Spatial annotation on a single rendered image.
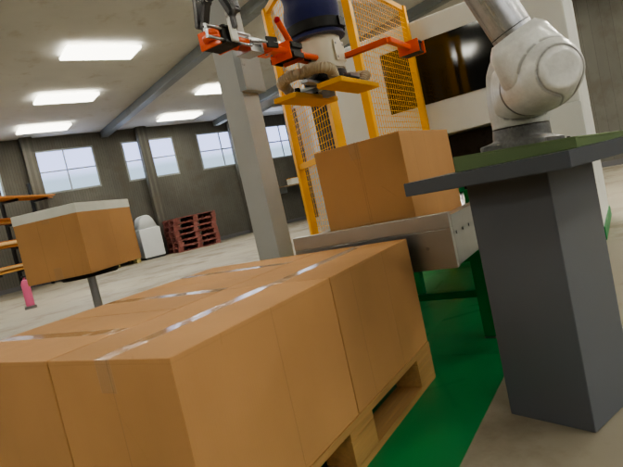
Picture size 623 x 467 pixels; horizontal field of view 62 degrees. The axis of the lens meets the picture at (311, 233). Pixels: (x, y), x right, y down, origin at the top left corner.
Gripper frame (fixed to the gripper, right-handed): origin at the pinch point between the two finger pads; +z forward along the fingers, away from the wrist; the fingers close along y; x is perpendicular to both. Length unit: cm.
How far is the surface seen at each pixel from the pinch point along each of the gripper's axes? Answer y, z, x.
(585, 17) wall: -55, -204, -1217
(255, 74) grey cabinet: 90, -30, -144
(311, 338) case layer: -18, 85, 15
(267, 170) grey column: 95, 28, -141
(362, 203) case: 3, 57, -73
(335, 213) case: 17, 59, -73
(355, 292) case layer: -18, 80, -13
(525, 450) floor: -58, 127, -12
